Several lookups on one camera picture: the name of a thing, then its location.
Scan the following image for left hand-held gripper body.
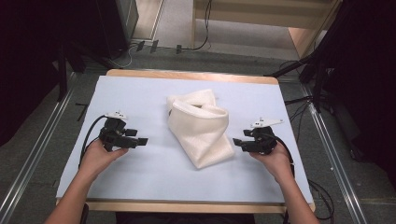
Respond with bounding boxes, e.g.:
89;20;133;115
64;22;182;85
98;110;138;153

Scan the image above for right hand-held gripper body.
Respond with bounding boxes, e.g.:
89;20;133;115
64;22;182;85
247;117;285;156

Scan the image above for white mesh zippered cover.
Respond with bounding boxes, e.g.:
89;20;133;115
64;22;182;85
165;89;236;170

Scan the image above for person's right hand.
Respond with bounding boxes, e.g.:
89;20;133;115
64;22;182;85
249;141;295;185

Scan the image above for person's left hand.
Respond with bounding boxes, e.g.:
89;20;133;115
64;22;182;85
78;138;130;181

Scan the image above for wooden table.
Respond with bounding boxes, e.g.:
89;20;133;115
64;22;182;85
55;68;317;215

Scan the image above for person's dark clothing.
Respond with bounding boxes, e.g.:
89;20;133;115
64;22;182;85
115;212;257;224

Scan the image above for dark cabinet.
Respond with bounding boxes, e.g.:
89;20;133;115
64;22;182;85
94;0;140;60

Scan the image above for light wooden shelf unit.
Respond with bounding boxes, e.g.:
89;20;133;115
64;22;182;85
190;0;344;60

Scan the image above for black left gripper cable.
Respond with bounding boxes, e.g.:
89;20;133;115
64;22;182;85
78;114;109;169

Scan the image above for black floor cables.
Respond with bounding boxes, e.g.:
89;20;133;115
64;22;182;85
278;59;316;145

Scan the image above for white floor cable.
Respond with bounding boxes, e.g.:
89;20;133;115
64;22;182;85
106;42;138;70

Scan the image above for metal floor rail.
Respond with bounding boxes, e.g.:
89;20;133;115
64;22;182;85
0;72;78;224
299;83;370;224

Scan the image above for black stand frame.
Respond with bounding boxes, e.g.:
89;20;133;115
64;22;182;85
52;40;113;103
263;0;359;114

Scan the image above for black hanging cable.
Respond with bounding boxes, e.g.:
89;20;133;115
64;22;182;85
179;0;214;52

